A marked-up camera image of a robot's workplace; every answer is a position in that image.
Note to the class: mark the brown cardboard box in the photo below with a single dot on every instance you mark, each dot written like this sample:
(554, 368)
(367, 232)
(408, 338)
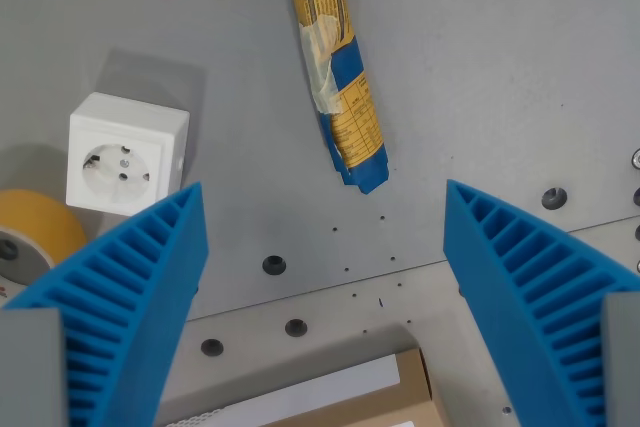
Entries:
(360, 397)

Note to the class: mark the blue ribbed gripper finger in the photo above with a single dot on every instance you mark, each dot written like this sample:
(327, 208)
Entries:
(135, 272)
(520, 267)

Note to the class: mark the yellow tape roll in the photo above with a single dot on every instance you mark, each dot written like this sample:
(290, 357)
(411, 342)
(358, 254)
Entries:
(31, 237)

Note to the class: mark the white wall power socket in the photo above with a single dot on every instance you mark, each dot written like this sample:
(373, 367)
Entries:
(122, 157)

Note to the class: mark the blue and yellow bag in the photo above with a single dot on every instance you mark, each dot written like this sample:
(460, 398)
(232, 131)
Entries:
(336, 67)

